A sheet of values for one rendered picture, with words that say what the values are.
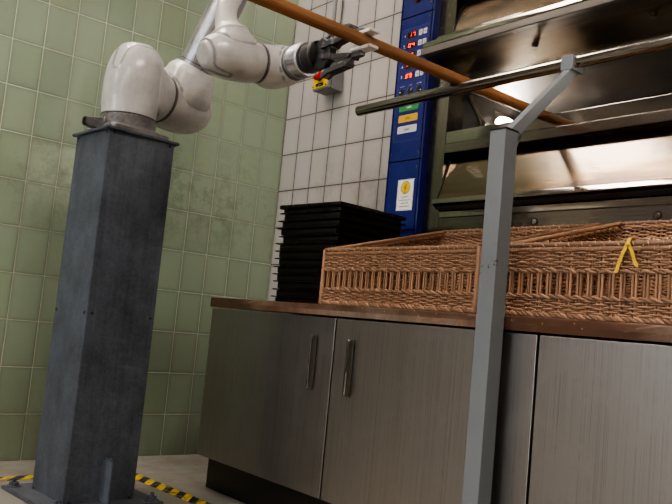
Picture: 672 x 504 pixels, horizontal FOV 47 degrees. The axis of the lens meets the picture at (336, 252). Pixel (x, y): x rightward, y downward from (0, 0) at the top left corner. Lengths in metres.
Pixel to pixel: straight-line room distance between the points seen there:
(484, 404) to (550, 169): 0.92
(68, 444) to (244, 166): 1.40
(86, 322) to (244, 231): 1.12
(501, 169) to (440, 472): 0.64
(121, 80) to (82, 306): 0.63
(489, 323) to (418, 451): 0.36
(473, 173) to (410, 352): 0.85
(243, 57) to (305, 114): 1.21
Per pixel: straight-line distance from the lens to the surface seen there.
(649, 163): 2.11
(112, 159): 2.17
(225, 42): 1.97
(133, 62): 2.29
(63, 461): 2.20
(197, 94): 2.43
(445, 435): 1.70
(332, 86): 2.98
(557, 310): 1.59
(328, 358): 1.98
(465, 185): 2.44
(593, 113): 2.24
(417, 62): 1.97
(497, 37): 2.34
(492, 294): 1.55
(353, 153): 2.87
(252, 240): 3.12
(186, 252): 2.96
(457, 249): 1.77
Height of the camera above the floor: 0.53
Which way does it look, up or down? 5 degrees up
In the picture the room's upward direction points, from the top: 5 degrees clockwise
